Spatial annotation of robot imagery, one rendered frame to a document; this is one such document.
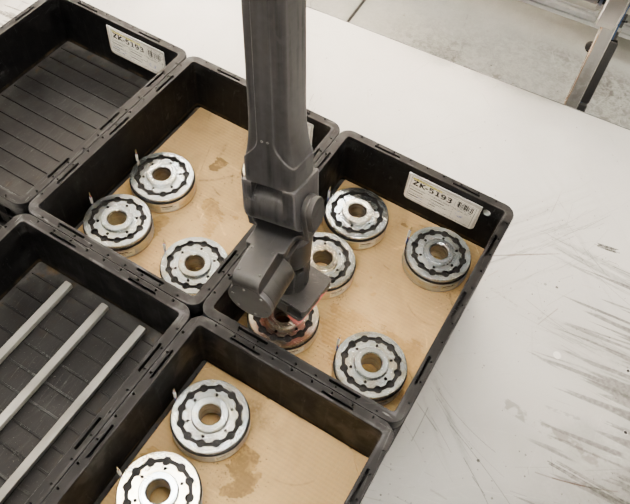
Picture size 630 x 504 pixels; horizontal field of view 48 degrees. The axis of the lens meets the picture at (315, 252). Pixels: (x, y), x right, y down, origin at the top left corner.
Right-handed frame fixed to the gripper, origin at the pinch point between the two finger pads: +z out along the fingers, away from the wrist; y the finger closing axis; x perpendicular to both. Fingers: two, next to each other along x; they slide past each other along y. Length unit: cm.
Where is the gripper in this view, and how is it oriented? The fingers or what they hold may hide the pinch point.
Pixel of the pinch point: (284, 310)
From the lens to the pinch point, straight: 99.8
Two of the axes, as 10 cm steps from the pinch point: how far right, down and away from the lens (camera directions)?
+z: -0.7, 5.6, 8.3
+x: 5.7, -6.6, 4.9
